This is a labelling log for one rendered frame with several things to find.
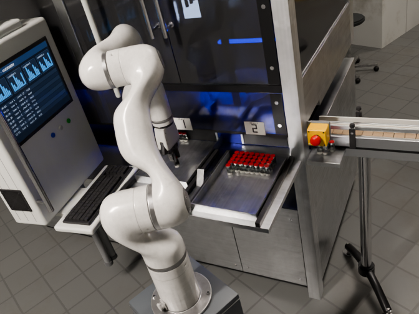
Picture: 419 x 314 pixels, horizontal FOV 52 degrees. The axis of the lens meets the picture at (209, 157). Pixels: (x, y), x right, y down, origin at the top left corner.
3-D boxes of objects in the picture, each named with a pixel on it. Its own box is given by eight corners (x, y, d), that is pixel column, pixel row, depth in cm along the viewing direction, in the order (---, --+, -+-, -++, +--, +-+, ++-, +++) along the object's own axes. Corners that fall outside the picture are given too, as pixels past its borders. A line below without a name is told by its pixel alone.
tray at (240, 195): (229, 157, 185) (227, 151, 183) (287, 164, 173) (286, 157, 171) (192, 210, 161) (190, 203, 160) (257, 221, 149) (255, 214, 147)
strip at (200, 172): (201, 180, 176) (197, 168, 173) (207, 180, 175) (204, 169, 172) (184, 202, 166) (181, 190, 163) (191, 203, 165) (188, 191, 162)
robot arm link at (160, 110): (148, 124, 162) (171, 118, 162) (137, 93, 155) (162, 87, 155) (149, 113, 169) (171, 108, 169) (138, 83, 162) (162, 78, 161)
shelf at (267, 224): (167, 141, 212) (166, 137, 211) (307, 152, 179) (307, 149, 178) (110, 204, 179) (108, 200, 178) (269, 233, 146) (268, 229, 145)
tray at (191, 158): (174, 138, 209) (173, 132, 207) (222, 142, 197) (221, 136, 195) (136, 181, 185) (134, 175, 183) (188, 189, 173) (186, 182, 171)
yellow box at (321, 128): (312, 135, 171) (311, 119, 168) (331, 136, 168) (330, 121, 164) (307, 146, 166) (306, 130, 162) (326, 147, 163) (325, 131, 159)
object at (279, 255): (118, 154, 386) (81, 62, 339) (357, 180, 289) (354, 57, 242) (39, 232, 317) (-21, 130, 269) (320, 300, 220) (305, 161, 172)
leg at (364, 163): (358, 265, 224) (355, 141, 182) (376, 268, 219) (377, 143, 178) (355, 278, 217) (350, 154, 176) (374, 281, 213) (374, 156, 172)
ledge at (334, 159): (315, 145, 183) (315, 141, 182) (347, 147, 177) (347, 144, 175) (307, 164, 173) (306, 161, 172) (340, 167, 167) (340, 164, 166)
